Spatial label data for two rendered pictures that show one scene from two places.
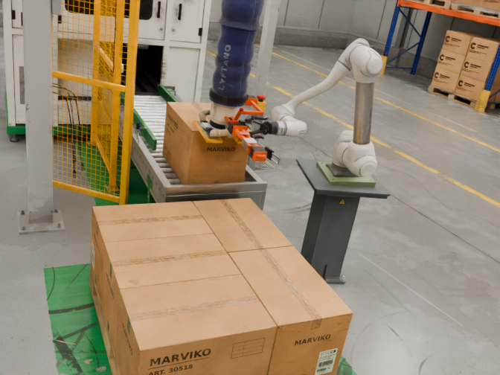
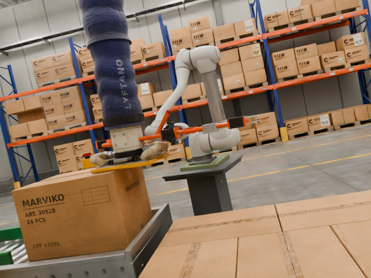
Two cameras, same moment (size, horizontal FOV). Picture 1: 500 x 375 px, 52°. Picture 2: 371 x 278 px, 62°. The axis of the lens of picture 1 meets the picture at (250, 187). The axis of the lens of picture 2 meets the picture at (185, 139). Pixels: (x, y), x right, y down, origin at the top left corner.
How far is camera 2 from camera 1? 2.33 m
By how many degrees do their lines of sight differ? 53
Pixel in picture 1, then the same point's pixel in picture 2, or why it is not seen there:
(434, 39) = (40, 160)
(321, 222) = (221, 205)
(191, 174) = (127, 226)
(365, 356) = not seen: hidden behind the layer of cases
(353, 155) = (225, 131)
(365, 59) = (212, 48)
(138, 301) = not seen: outside the picture
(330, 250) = not seen: hidden behind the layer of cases
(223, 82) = (127, 100)
